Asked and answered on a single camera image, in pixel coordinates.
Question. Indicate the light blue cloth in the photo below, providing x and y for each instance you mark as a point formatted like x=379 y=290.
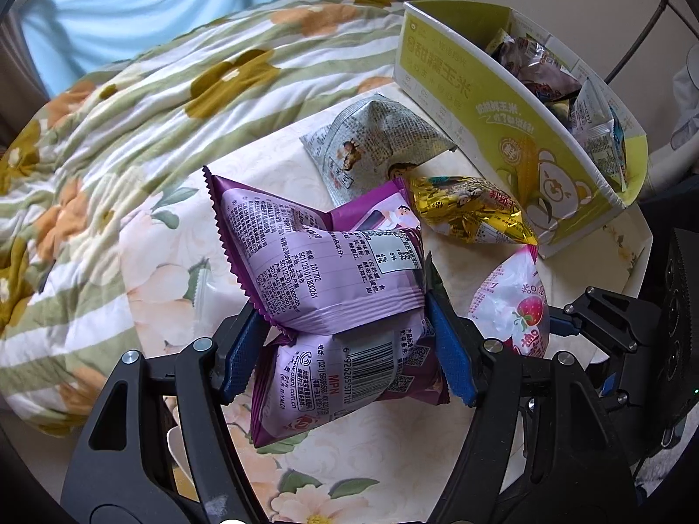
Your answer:
x=153 y=5

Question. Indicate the grey purple snack packet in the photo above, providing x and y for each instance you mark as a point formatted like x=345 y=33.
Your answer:
x=538 y=65

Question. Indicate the white strawberry snack packet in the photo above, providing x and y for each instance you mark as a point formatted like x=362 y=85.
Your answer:
x=508 y=300

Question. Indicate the gold snack packet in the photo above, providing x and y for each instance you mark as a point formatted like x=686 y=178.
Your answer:
x=469 y=213

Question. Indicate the brown curtain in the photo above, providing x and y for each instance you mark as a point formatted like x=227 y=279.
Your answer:
x=22 y=65

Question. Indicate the white cloth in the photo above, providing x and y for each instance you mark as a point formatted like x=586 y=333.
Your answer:
x=687 y=98

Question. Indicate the green cardboard box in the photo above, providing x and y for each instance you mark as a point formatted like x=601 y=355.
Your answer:
x=491 y=136

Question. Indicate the floral striped blanket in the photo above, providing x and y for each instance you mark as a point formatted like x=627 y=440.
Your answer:
x=136 y=136

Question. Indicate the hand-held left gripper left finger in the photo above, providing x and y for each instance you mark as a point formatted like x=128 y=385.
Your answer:
x=240 y=355

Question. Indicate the white packet dark blue label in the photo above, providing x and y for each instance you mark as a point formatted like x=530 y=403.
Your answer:
x=598 y=136

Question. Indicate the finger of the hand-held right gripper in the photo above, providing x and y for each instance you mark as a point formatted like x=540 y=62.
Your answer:
x=611 y=322

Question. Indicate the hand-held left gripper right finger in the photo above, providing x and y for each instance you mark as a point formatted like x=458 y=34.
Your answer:
x=450 y=349

